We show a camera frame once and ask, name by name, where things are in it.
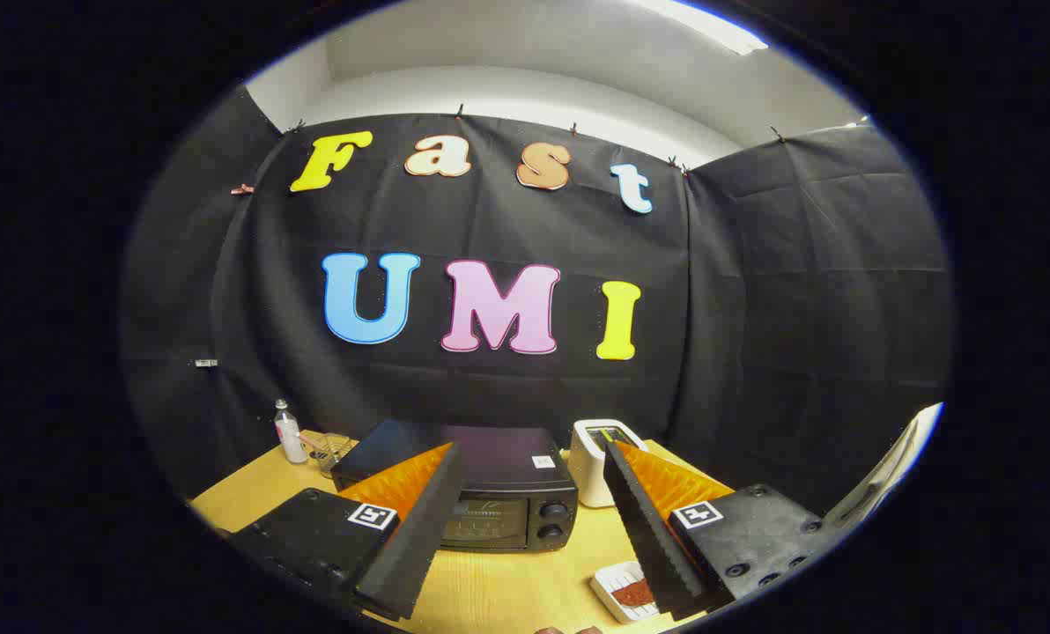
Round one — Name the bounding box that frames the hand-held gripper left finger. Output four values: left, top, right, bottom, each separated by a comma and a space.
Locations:
226, 440, 469, 622

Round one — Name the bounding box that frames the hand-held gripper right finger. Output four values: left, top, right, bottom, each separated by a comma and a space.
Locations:
603, 440, 830, 622

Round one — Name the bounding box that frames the brown meat strip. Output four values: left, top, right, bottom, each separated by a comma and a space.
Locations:
611, 577, 658, 608

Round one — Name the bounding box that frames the black toaster oven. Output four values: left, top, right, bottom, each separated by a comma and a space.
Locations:
331, 419, 579, 554

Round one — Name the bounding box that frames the white bread toaster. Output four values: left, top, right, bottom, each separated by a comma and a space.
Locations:
567, 419, 649, 509

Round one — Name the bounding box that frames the white ribbed tray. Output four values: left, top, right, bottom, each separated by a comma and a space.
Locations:
591, 560, 662, 624

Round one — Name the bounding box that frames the clear basket with pink stick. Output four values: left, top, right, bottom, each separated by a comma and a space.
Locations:
300, 431, 359, 476

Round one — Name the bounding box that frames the small clear plastic bottle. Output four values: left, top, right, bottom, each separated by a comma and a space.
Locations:
274, 399, 308, 465

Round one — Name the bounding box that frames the grey white frame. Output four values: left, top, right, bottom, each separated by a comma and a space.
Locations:
824, 402, 944, 529

